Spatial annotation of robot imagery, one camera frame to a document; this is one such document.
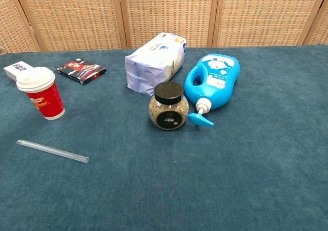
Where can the blue pump detergent bottle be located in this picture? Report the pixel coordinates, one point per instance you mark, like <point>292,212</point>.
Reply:
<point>217,90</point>

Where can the red paper cup white lid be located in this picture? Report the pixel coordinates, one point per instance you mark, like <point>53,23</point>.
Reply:
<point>46,100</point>

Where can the black red card box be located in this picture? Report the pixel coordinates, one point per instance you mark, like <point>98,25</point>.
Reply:
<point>82,71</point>

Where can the transparent plastic straw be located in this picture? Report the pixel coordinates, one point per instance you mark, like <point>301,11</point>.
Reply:
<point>51,150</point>

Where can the woven bamboo folding screen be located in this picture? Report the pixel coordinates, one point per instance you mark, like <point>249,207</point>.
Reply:
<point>166,13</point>

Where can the white toothpaste box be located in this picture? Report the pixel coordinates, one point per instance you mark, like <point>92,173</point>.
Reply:
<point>15,68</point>

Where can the white tissue pack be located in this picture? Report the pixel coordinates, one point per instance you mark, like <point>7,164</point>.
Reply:
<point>153,62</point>

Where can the glass jar black lid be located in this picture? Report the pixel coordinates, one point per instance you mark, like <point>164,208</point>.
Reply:
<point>167,108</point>

